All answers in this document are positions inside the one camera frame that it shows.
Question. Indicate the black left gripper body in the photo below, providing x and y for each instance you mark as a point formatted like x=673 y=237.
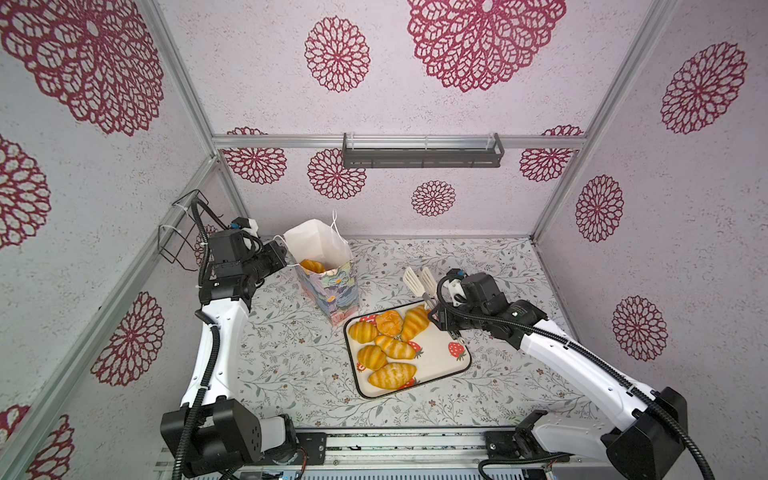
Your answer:
x=266 y=262

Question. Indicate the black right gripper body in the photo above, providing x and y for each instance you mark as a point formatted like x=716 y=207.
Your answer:
x=460 y=317

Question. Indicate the cream slotted tongs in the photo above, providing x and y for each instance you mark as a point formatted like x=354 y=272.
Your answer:
x=423 y=285

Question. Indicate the long braided bread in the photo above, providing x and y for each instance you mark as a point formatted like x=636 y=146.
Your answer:
x=313 y=266

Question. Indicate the floral paper bag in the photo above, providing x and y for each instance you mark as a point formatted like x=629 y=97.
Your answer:
x=336 y=291

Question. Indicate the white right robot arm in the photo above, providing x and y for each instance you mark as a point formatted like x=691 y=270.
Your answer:
x=647 y=429

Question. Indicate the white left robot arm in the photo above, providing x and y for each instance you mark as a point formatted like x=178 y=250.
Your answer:
x=212 y=431

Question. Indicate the orange croissant bread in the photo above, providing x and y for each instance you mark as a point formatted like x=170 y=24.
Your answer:
x=389 y=323

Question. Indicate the striped croissant upper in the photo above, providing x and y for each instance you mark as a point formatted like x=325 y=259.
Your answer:
x=415 y=322

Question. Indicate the striped roll middle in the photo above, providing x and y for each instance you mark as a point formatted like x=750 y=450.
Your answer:
x=394 y=348

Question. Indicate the white strawberry tray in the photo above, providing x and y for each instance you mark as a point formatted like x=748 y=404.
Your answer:
x=438 y=355

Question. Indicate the large oval striped loaf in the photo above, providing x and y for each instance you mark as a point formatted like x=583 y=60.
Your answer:
x=392 y=376

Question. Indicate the round yellow bun upper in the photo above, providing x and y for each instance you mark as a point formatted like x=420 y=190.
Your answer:
x=363 y=332

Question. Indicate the round yellow bun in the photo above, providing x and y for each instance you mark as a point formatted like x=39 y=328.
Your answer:
x=363 y=332
x=371 y=357

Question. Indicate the round yellow bun lower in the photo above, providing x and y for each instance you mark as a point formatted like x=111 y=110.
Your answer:
x=371 y=357

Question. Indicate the black wire basket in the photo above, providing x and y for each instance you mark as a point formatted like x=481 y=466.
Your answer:
x=180 y=242

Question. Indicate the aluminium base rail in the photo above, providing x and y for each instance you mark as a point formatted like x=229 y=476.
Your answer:
x=411 y=453

